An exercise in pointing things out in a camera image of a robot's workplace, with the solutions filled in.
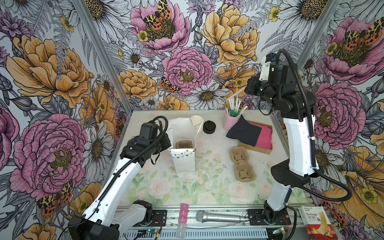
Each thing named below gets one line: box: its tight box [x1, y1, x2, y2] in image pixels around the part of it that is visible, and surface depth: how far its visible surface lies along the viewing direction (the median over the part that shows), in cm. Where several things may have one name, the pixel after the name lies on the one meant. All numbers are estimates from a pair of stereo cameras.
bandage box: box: [298, 205, 338, 240], surface depth 71 cm
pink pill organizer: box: [176, 203, 189, 239], surface depth 74 cm
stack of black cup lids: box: [202, 120, 216, 134], surface depth 110 cm
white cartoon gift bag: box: [168, 117, 197, 175], surface depth 83 cm
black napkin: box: [226, 115, 262, 147], surface depth 105 cm
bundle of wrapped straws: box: [225, 96, 248, 118], surface depth 104 cm
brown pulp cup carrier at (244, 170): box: [230, 146, 256, 182], surface depth 90 cm
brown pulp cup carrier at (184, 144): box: [175, 140, 193, 149], surface depth 100 cm
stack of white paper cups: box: [190, 115, 204, 133], surface depth 96 cm
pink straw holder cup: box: [222, 113, 242, 132], surface depth 106 cm
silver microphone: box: [196, 211, 246, 223], surface depth 73 cm
